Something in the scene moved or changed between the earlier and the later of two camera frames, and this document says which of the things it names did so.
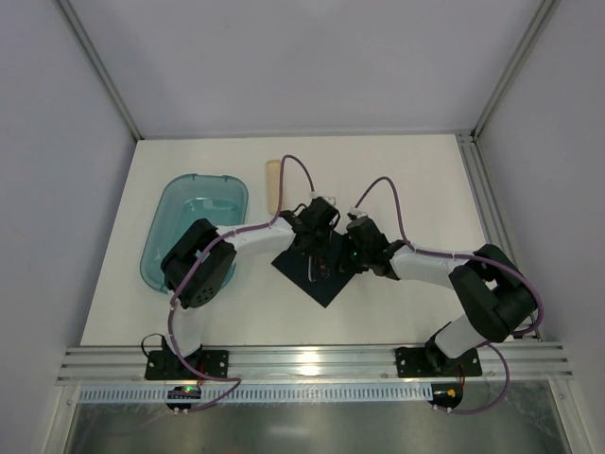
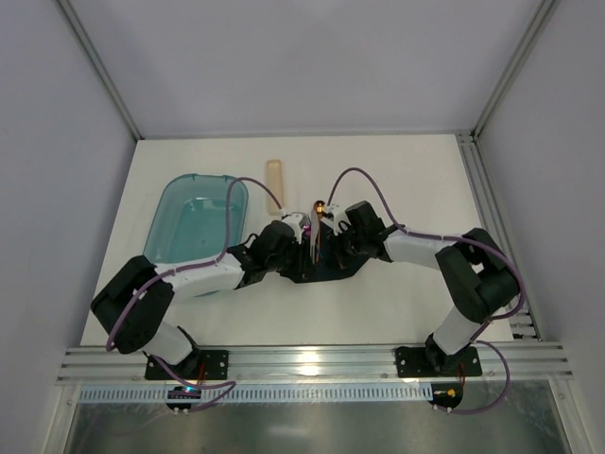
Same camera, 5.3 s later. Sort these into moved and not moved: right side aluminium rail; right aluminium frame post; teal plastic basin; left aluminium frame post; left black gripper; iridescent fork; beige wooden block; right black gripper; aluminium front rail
Moved: right black gripper; iridescent fork; left black gripper
Not moved: aluminium front rail; teal plastic basin; right aluminium frame post; left aluminium frame post; right side aluminium rail; beige wooden block
